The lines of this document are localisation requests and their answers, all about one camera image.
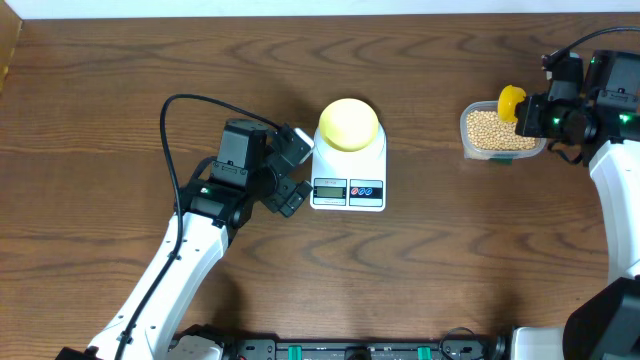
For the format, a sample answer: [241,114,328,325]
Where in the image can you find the left black cable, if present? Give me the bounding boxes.
[112,93,284,360]

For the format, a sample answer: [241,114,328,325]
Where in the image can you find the black cable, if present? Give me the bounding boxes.
[544,25,640,66]
[112,93,284,360]

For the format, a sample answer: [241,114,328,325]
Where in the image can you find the clear plastic container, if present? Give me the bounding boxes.
[460,101,546,160]

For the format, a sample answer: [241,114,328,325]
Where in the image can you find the yellow measuring scoop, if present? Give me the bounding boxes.
[497,85,526,123]

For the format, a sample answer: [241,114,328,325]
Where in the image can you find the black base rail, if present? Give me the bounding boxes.
[169,337,511,360]

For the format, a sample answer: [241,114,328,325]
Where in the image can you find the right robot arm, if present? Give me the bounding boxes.
[498,50,639,359]

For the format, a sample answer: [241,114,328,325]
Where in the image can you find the pale yellow bowl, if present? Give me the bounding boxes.
[318,98,379,152]

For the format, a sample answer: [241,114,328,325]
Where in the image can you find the soybeans in container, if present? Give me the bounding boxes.
[466,111,536,151]

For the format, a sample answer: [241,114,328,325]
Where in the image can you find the right black cable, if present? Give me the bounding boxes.
[544,25,640,66]

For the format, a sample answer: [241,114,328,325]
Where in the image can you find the white digital kitchen scale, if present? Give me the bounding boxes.
[310,125,387,212]

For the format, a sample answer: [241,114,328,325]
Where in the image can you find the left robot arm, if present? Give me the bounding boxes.
[58,119,314,360]

